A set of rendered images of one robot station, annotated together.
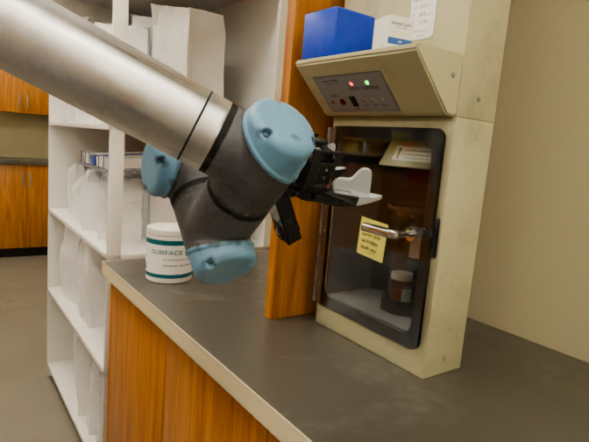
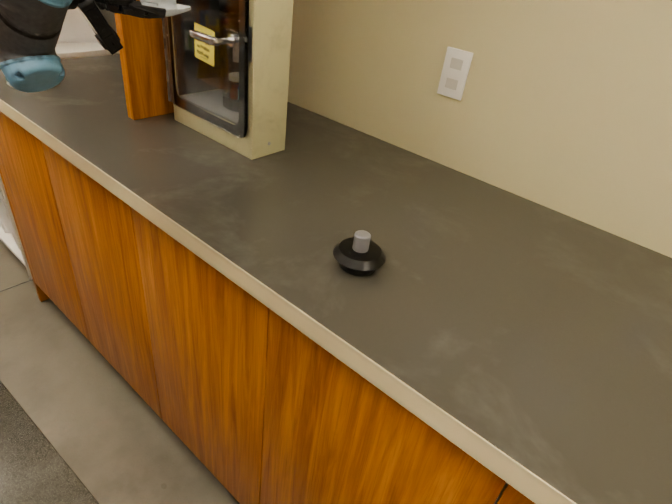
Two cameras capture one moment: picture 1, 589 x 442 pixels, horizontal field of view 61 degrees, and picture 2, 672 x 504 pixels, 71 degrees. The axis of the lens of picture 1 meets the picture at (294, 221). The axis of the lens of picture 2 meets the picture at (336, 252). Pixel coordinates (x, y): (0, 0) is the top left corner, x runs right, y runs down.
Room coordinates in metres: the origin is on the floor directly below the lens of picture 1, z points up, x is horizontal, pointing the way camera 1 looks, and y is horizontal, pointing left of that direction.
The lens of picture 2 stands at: (-0.22, -0.16, 1.42)
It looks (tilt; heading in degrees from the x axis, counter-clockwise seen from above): 34 degrees down; 343
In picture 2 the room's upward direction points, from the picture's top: 8 degrees clockwise
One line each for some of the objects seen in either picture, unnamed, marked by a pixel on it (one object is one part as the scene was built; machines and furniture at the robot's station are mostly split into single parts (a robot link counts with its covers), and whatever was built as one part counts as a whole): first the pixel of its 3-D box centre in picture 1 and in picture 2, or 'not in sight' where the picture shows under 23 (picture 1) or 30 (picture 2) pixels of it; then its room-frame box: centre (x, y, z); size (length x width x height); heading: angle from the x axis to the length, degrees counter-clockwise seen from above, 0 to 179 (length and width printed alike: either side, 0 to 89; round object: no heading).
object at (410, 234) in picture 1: (386, 231); (211, 37); (0.90, -0.17, 1.20); 0.10 x 0.05 x 0.03; 35
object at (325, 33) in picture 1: (337, 39); not in sight; (1.03, -0.06, 1.56); 0.10 x 0.10 x 0.09; 36
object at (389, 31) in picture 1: (392, 37); not in sight; (0.91, -0.14, 1.54); 0.05 x 0.05 x 0.06; 22
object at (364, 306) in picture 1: (371, 228); (203, 34); (0.98, -0.15, 1.19); 0.30 x 0.01 x 0.40; 35
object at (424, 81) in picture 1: (368, 86); not in sight; (0.95, -0.12, 1.46); 0.32 x 0.11 x 0.10; 36
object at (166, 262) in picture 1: (169, 252); not in sight; (1.37, 0.34, 1.02); 0.13 x 0.13 x 0.15
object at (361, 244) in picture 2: not in sight; (360, 249); (0.42, -0.41, 0.97); 0.09 x 0.09 x 0.07
